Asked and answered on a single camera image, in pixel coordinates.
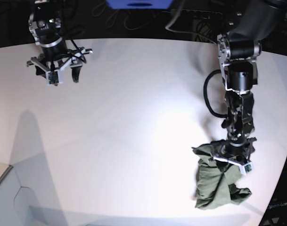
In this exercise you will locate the black power strip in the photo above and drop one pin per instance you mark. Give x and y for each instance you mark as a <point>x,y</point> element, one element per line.
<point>199,14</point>

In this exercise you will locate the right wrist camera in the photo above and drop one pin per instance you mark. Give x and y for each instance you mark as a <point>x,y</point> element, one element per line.
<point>54,78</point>

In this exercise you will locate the green t-shirt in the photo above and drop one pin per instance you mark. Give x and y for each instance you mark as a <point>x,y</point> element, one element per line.
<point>216,180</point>

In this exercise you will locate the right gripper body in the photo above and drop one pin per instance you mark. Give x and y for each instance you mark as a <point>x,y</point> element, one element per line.
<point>72,57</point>

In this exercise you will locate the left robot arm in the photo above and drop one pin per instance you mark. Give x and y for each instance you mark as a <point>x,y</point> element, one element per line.
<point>239,45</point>

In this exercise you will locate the blue box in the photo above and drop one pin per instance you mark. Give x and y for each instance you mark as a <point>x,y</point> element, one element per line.
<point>139,4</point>

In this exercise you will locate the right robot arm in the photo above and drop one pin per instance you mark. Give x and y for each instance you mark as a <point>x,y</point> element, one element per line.
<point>59,51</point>

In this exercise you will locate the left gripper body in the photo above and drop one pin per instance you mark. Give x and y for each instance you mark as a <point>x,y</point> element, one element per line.
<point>230,152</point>

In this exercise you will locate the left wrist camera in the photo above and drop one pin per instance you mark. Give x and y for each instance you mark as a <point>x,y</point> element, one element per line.
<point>246,168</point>

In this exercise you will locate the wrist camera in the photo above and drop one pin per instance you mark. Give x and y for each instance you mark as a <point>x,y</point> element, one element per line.
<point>246,168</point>
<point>54,78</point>

